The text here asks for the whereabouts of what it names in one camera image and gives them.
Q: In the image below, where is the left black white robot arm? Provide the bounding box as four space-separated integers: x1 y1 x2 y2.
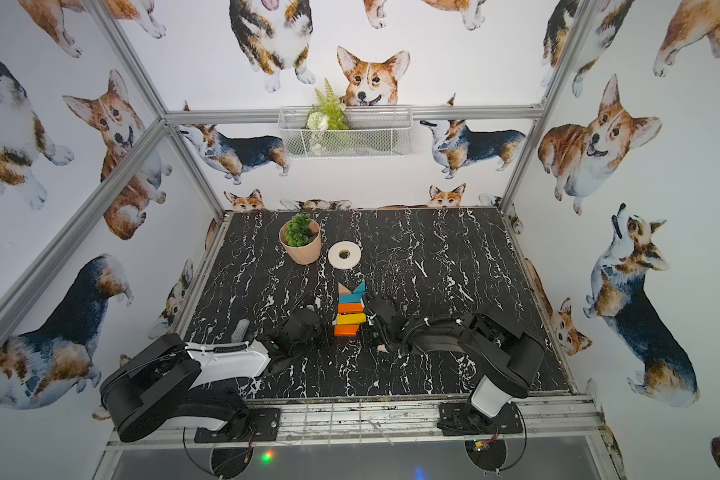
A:
100 304 325 443

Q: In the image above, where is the green fern with white flower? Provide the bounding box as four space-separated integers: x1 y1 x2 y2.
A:
306 80 351 156

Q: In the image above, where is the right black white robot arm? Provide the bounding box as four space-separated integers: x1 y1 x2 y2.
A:
363 293 546 418

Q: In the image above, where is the blue rectangular block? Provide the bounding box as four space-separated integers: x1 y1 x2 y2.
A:
339 293 363 304

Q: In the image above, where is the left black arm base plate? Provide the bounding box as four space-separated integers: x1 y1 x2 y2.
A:
194 408 282 444

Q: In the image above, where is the white tape roll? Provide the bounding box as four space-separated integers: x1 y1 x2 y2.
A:
328 241 362 270

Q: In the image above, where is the yellow rectangular block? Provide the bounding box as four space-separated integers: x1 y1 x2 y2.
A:
335 313 367 326

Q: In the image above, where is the orange rectangular block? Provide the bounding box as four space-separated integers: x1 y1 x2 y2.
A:
334 324 360 337
338 302 365 315

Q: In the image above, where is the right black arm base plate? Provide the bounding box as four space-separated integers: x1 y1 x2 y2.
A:
437 402 525 437

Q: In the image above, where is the teal plastic spatula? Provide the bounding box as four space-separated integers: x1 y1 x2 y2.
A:
230 319 250 343

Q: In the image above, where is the terracotta pot with green plant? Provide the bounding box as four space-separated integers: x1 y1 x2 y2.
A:
279 213 322 265

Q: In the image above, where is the white wire wall basket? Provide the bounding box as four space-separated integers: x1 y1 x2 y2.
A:
278 106 413 159

